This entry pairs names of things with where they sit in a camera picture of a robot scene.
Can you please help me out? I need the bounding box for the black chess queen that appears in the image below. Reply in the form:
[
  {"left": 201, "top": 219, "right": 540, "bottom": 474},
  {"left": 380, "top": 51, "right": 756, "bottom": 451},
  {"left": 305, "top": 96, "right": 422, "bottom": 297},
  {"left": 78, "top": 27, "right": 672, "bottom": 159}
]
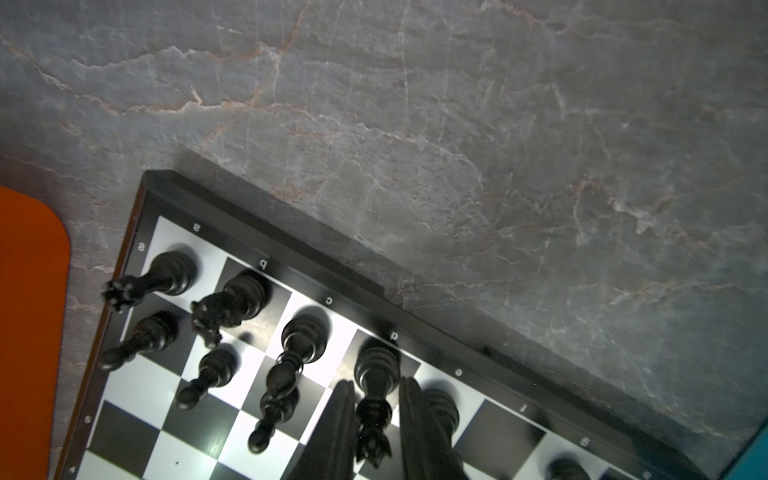
[{"left": 354, "top": 340, "right": 401, "bottom": 469}]

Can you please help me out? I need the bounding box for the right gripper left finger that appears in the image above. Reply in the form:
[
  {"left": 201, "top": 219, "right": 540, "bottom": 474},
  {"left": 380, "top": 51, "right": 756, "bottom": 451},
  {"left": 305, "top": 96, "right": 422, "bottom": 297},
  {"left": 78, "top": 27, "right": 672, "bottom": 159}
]
[{"left": 287, "top": 380, "right": 358, "bottom": 480}]

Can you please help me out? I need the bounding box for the orange plastic tray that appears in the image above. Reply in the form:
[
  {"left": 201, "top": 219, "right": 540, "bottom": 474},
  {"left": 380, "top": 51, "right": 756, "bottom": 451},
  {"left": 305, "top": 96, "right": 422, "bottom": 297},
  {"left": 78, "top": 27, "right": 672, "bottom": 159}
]
[{"left": 1, "top": 187, "right": 70, "bottom": 479}]

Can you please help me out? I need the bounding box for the black chess knight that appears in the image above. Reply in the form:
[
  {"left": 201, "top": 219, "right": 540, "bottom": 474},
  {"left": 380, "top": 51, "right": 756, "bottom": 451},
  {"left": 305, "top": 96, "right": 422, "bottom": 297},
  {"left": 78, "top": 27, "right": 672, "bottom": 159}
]
[{"left": 191, "top": 274, "right": 269, "bottom": 349}]

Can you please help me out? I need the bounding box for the black chess rook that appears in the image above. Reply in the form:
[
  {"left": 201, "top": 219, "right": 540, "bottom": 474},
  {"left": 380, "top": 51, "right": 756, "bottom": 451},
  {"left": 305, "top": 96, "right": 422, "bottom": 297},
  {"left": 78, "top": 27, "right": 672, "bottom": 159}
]
[{"left": 101, "top": 251, "right": 197, "bottom": 313}]

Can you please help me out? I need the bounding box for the blue plastic tray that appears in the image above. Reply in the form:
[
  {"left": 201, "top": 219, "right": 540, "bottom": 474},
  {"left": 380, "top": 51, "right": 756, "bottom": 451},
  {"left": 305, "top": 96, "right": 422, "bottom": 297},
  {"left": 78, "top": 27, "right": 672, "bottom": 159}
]
[{"left": 720, "top": 421, "right": 768, "bottom": 480}]

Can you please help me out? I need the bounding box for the black chess bishop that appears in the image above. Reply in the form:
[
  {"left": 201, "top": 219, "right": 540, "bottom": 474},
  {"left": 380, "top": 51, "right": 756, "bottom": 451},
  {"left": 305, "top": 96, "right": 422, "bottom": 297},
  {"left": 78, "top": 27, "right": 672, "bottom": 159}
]
[{"left": 265, "top": 314, "right": 329, "bottom": 400}]

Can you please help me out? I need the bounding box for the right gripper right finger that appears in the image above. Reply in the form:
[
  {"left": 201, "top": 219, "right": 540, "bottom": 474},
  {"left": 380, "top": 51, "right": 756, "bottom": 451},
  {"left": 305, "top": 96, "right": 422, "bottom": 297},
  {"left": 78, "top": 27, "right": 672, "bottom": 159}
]
[{"left": 399, "top": 377, "right": 467, "bottom": 479}]

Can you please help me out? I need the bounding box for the black white chess board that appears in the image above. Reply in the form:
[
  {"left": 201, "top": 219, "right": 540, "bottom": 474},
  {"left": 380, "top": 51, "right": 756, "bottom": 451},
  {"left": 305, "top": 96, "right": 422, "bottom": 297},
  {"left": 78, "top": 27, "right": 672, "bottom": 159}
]
[{"left": 56, "top": 170, "right": 702, "bottom": 479}]

